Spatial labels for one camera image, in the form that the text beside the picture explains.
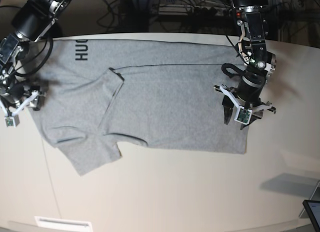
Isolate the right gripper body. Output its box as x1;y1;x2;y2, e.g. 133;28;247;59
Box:
0;83;48;111

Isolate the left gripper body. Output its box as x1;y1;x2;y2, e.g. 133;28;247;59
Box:
221;74;267;120

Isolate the grey T-shirt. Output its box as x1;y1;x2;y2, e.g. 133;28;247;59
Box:
30;39;248;175

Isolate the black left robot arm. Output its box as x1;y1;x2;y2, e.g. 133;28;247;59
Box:
214;0;277;129

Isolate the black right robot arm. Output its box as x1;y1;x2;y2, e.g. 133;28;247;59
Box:
0;0;72;117

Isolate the black power strip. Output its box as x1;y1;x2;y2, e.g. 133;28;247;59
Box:
157;4;232;16

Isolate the white label strip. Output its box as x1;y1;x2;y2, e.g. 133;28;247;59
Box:
34;216;93;232

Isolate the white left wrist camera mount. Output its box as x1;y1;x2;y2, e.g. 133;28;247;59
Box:
213;84;277;125

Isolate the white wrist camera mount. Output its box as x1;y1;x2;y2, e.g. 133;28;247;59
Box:
0;90;47;127
213;84;277;125

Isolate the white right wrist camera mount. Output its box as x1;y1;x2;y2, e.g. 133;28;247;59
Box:
0;90;47;127

